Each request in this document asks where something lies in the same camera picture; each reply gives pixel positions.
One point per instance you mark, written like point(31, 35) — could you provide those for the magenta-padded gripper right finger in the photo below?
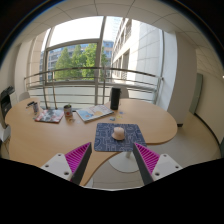
point(154, 164)

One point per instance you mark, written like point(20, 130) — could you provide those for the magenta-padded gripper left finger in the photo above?
point(71, 163)

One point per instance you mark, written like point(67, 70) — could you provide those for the beige computer mouse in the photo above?
point(118, 133)

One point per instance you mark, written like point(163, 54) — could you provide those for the blue patterned mouse pad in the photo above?
point(105, 138)

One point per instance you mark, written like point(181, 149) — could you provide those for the white round table base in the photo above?
point(124, 163)

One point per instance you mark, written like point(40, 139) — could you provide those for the red and green booklet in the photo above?
point(50, 116)

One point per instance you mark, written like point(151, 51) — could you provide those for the white mug with red print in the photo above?
point(68, 110)

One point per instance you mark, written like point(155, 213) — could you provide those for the white and blue magazine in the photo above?
point(95, 112)

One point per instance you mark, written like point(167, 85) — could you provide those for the round yellow sticker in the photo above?
point(120, 116)

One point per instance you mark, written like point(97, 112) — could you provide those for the blue and white sticker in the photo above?
point(112, 119)

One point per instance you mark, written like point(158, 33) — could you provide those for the small pale blue sticker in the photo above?
point(120, 112)

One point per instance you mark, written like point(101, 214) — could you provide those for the small colourful can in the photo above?
point(35, 107)

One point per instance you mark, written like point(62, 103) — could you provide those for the small dark flat object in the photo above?
point(30, 103)

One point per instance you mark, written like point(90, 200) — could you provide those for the black drink bottle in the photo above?
point(115, 98)

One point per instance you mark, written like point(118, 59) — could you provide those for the metal balcony railing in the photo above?
point(73, 75)

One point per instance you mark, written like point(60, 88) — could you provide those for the black office chair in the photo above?
point(6, 103)

